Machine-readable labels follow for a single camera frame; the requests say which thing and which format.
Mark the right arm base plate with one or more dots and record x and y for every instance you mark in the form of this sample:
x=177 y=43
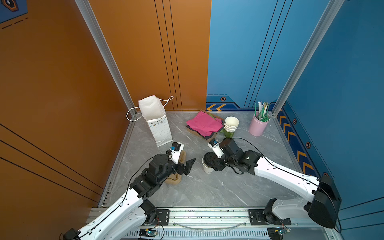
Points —
x=259 y=218

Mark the stack of paper cups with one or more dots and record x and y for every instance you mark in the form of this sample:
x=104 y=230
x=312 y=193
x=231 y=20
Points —
x=230 y=126

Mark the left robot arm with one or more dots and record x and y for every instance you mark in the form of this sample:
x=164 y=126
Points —
x=133 y=208

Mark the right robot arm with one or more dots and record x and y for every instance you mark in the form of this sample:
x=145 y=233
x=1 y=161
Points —
x=319 y=198

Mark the pink napkin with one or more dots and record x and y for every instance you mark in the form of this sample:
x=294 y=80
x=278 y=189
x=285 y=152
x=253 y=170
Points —
x=204 y=124

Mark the white paper gift bag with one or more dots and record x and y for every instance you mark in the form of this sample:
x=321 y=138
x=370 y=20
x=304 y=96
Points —
x=153 y=111

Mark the pink straw holder cup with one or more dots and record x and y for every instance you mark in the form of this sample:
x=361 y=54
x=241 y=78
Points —
x=257 y=127

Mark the white takeout coffee cup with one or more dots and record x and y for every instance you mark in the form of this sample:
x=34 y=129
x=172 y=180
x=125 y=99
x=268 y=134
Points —
x=206 y=168

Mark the beige pulp cup carrier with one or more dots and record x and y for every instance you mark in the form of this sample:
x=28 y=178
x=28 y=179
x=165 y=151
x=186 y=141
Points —
x=175 y=179

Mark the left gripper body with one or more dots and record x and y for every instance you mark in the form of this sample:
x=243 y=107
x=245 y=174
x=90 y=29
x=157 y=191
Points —
x=178 y=168

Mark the aluminium front rail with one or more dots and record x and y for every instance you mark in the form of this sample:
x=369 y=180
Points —
x=230 y=224

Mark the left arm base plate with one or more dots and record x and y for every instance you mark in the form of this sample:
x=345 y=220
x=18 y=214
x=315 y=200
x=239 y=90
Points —
x=162 y=216

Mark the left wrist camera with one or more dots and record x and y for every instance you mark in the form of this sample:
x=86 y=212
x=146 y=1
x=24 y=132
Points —
x=175 y=151

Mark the bundle of wrapped straws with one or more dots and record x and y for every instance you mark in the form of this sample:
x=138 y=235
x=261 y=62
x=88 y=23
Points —
x=261 y=111

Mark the green circuit board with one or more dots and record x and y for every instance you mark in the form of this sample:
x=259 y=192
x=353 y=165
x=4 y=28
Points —
x=148 y=234

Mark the dark grey napkin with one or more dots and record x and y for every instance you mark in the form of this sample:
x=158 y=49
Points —
x=207 y=138

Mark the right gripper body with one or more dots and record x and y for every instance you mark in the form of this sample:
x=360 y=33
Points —
x=220 y=163

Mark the brown cardboard napkin holder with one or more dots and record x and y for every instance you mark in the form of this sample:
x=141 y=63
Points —
x=205 y=125

